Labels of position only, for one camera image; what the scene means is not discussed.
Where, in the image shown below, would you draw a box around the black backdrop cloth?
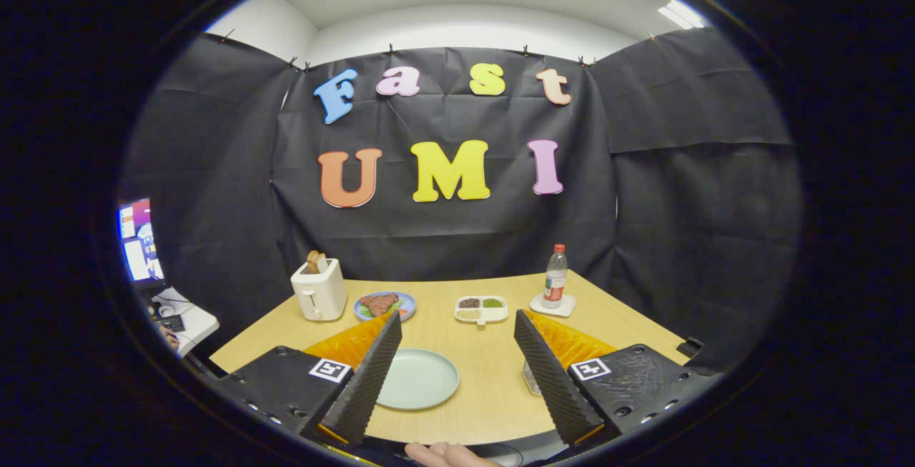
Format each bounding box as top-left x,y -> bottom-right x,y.
118,27 -> 801,375

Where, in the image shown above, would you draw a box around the white side desk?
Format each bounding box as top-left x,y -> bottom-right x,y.
147,287 -> 220,357

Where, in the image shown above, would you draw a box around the white divided dish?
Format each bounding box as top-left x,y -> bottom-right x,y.
455,295 -> 509,326

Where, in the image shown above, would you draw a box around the clear plastic water bottle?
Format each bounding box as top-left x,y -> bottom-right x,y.
541,244 -> 568,310

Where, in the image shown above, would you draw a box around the brown steak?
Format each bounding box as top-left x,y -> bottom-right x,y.
360,293 -> 400,316

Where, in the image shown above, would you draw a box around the pale green plate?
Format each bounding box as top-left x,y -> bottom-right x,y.
375,348 -> 460,411

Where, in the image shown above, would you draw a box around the metal wire basket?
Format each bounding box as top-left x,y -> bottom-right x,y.
521,360 -> 545,397

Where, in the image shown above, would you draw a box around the computer monitor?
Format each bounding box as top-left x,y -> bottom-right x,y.
118,198 -> 165,283

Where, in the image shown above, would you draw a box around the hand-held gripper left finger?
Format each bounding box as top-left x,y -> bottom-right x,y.
214,310 -> 402,446

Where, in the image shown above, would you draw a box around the blue plate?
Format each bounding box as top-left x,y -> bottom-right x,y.
354,291 -> 417,323

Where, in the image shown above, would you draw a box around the white toaster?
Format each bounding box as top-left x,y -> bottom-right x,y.
290,258 -> 348,323

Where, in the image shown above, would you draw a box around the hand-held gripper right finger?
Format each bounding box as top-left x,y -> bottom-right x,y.
513,310 -> 716,448

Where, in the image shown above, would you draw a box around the white square coaster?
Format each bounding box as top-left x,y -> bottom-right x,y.
529,293 -> 578,318

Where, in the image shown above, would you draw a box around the ceiling light panel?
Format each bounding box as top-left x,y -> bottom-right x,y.
658,0 -> 708,30

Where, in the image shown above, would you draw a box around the green lettuce leaves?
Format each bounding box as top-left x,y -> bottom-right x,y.
361,295 -> 401,319

